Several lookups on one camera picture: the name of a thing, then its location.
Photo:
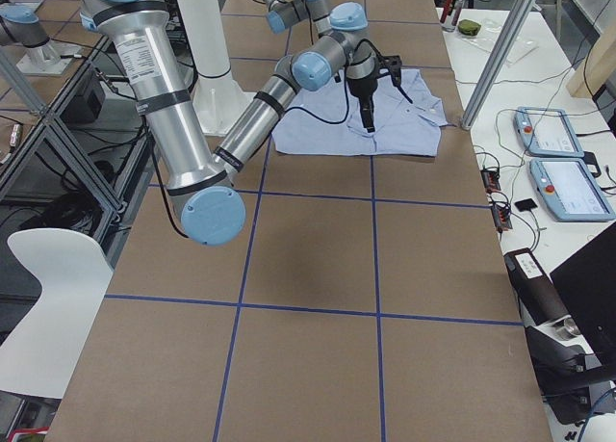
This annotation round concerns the black laptop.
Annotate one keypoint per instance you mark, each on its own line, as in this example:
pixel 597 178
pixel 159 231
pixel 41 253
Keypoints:
pixel 585 283

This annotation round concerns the upper blue teach pendant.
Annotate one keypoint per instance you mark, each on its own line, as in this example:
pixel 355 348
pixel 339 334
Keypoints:
pixel 547 133

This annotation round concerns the black USB hub near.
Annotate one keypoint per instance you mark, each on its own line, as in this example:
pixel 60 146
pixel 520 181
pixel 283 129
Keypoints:
pixel 501 213

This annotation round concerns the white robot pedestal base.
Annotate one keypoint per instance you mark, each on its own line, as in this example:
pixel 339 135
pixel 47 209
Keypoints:
pixel 217 98

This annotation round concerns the blue teach pendant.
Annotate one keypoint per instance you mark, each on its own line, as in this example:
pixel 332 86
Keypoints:
pixel 547 133
pixel 569 190

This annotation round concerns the white chair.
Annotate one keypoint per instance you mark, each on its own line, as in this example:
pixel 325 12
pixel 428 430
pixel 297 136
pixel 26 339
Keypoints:
pixel 40 355

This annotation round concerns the black usb hub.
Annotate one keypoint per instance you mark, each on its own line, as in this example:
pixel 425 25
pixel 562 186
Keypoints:
pixel 501 213
pixel 491 180

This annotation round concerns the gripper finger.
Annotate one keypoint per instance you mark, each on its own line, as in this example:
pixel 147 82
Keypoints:
pixel 371 129
pixel 365 113

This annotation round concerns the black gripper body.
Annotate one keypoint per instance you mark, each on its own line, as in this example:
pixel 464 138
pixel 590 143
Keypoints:
pixel 362 87

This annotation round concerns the black labelled box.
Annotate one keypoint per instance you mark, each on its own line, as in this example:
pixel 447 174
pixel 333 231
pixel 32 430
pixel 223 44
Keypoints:
pixel 533 286

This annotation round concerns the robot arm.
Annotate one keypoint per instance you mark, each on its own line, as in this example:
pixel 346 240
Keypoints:
pixel 200 179
pixel 284 14

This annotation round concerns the aluminium frame post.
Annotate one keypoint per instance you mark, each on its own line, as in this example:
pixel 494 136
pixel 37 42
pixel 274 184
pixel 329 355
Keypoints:
pixel 509 32

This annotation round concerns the lower blue teach pendant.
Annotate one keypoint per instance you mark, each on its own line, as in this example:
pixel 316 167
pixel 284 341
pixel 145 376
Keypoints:
pixel 569 190

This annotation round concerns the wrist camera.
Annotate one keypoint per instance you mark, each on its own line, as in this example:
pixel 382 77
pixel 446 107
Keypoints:
pixel 390 66

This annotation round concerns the olive green cloth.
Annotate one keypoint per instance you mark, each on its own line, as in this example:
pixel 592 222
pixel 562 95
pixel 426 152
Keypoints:
pixel 469 28

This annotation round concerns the black USB hub far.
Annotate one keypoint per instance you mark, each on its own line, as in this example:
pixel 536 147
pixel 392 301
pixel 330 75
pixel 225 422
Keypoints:
pixel 491 180

